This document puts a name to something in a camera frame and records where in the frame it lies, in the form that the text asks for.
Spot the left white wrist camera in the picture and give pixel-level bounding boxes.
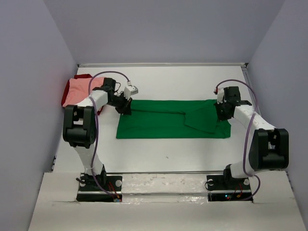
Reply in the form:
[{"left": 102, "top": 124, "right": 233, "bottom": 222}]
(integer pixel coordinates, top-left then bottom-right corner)
[{"left": 123, "top": 85, "right": 139, "bottom": 99}]

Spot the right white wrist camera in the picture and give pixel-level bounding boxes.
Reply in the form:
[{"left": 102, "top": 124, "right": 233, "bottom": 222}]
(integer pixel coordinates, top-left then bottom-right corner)
[{"left": 214, "top": 88, "right": 225, "bottom": 104}]

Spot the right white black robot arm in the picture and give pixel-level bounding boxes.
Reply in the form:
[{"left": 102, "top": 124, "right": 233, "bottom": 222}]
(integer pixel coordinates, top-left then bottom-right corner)
[{"left": 215, "top": 86, "right": 289, "bottom": 189}]

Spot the pink folded t shirt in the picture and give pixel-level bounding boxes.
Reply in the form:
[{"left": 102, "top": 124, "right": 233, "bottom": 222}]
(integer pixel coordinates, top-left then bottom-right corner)
[{"left": 61, "top": 75, "right": 108, "bottom": 109}]

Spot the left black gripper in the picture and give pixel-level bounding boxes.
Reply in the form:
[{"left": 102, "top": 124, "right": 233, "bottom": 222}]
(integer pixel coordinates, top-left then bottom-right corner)
[{"left": 107, "top": 92, "right": 131, "bottom": 115}]

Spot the white foam front board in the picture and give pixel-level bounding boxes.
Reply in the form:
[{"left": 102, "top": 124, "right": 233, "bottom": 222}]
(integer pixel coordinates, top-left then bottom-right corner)
[{"left": 29, "top": 171, "right": 305, "bottom": 231}]

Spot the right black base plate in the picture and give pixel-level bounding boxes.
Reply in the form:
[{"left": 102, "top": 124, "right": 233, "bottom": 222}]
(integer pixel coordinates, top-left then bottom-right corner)
[{"left": 205, "top": 175, "right": 253, "bottom": 202}]

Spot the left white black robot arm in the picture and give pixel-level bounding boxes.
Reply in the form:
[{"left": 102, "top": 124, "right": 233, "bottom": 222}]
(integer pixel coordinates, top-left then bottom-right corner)
[{"left": 63, "top": 78, "right": 138, "bottom": 191}]

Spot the dark red folded t shirt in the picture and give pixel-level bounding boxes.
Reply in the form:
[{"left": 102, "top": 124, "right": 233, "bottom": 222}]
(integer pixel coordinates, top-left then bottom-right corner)
[{"left": 61, "top": 74, "right": 92, "bottom": 108}]

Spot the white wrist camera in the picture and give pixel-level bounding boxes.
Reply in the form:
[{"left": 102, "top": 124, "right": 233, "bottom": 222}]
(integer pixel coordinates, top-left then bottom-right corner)
[
  {"left": 214, "top": 88, "right": 225, "bottom": 104},
  {"left": 123, "top": 85, "right": 139, "bottom": 99}
]

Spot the aluminium table frame rail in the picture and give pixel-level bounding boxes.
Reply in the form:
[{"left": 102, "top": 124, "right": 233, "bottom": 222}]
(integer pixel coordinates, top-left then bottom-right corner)
[{"left": 77, "top": 63, "right": 247, "bottom": 68}]

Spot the green t shirt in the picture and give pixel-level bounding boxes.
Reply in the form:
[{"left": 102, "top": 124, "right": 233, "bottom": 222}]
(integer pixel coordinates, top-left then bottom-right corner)
[{"left": 116, "top": 99, "right": 231, "bottom": 139}]

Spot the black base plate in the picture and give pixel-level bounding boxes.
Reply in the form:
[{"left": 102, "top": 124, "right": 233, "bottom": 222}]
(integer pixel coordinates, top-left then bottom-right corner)
[
  {"left": 76, "top": 174, "right": 123, "bottom": 203},
  {"left": 205, "top": 175, "right": 253, "bottom": 202}
]

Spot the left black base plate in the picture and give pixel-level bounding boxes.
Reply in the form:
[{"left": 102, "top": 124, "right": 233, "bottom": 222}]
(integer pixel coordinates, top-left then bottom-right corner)
[{"left": 76, "top": 174, "right": 123, "bottom": 203}]

